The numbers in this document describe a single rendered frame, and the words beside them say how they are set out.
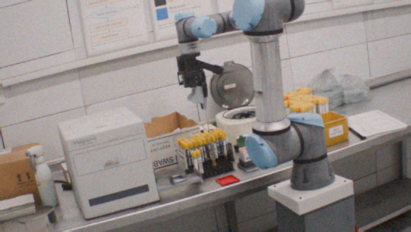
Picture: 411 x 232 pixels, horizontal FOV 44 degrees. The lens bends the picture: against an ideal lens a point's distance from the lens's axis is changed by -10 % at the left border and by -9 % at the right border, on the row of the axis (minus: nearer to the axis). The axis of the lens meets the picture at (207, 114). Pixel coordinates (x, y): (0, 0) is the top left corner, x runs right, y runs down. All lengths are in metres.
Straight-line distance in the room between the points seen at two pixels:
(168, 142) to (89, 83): 0.48
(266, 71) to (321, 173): 0.39
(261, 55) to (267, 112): 0.17
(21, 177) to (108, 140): 0.50
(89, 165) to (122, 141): 0.14
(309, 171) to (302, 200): 0.11
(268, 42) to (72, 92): 1.14
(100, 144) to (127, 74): 0.70
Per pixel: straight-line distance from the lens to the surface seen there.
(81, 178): 1.83
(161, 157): 2.20
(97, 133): 1.80
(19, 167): 2.15
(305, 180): 1.73
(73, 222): 1.90
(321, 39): 2.85
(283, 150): 1.62
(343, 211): 1.78
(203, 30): 1.83
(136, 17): 2.43
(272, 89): 1.56
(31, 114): 2.41
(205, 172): 2.05
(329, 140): 2.20
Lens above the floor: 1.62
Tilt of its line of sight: 15 degrees down
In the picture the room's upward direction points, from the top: 9 degrees counter-clockwise
